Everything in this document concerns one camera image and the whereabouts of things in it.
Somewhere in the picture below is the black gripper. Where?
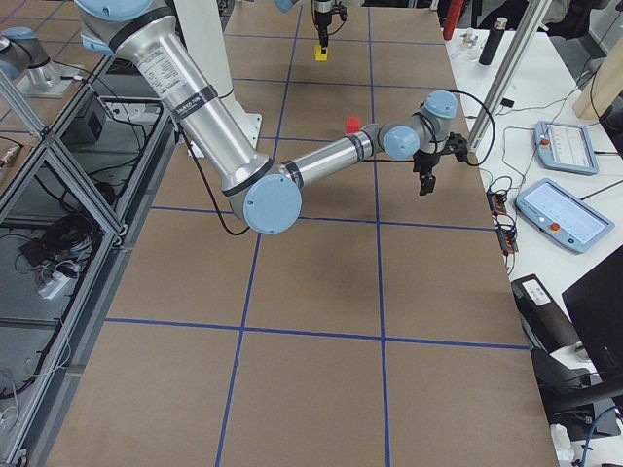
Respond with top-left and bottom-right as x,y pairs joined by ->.
312,10 -> 333,54
413,150 -> 440,196

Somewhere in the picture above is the teach pendant tablet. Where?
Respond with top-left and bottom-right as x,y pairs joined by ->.
534,121 -> 599,176
514,178 -> 615,254

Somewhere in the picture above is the far teach pendant tablet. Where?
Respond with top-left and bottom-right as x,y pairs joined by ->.
534,121 -> 599,176

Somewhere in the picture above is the red foam block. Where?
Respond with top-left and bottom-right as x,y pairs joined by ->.
345,116 -> 361,134

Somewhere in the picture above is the aluminium frame post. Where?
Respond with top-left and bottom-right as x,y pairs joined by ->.
467,0 -> 551,153

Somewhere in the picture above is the white power strip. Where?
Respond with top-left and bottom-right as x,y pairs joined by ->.
38,271 -> 69,300

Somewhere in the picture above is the black computer monitor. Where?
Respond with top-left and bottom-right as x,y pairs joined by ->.
530,260 -> 623,439

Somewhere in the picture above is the red bottle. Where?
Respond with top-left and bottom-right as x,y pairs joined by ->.
443,0 -> 464,41

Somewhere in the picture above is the black thermos bottle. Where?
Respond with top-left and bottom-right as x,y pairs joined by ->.
479,17 -> 507,66

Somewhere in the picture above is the yellow foam block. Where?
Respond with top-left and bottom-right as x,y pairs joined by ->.
313,45 -> 328,62

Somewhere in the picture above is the near teach pendant tablet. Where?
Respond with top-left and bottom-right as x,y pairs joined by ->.
514,178 -> 615,254

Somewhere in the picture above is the black power adapter box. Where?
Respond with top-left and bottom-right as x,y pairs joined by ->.
61,97 -> 106,145

